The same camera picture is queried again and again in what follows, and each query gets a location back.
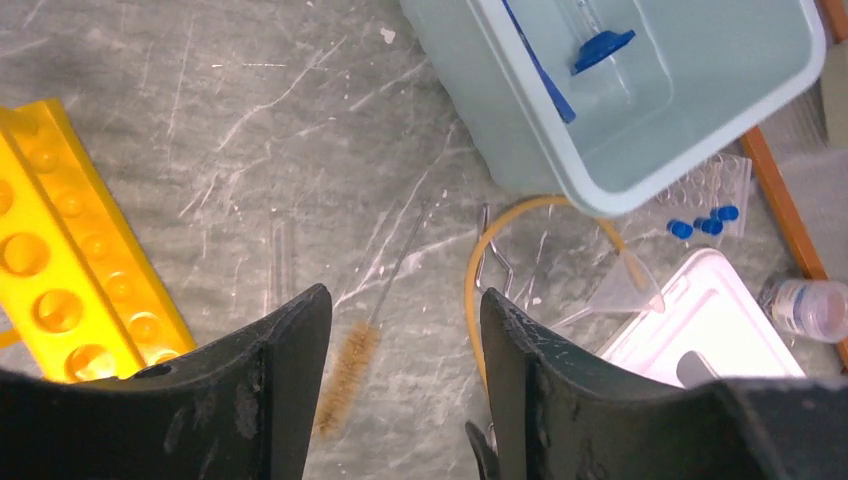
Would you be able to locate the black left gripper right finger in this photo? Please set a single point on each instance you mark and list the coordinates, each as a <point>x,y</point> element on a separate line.
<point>560,412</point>

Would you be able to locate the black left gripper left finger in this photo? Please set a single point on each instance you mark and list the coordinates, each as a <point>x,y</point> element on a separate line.
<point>241,407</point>

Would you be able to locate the brown test tube brush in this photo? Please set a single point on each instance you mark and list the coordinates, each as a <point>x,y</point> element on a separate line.
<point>355,355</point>

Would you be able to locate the clear plastic funnel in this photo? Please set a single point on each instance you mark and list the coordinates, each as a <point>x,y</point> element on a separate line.
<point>628,287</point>

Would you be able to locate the yellow rubber tubing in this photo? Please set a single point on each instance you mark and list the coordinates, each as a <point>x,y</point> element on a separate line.
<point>489,230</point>

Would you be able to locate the blue safety glasses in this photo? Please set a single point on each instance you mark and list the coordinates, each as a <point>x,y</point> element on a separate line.
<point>560,103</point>

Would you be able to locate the blue item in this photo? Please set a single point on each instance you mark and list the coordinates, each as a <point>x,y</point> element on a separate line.
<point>599,47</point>

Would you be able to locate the blue capped test tube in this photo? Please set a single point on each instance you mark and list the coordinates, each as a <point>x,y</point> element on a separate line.
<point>726,213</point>

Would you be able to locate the clear glass test tube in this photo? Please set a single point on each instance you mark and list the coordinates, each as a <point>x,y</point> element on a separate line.
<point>282,273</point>

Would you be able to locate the white plastic bin lid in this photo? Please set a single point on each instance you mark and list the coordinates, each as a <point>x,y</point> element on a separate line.
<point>711,328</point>

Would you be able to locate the yellow test tube rack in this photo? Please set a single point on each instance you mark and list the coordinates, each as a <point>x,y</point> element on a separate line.
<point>76,285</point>

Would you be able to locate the clear round plastic container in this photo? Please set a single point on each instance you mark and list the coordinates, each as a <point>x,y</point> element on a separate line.
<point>814,309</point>

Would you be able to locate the light green plastic bin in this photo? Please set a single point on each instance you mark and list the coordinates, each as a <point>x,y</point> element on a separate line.
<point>697,76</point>

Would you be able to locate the orange wooden shelf rack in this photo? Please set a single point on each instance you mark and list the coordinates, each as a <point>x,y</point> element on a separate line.
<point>775,189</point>

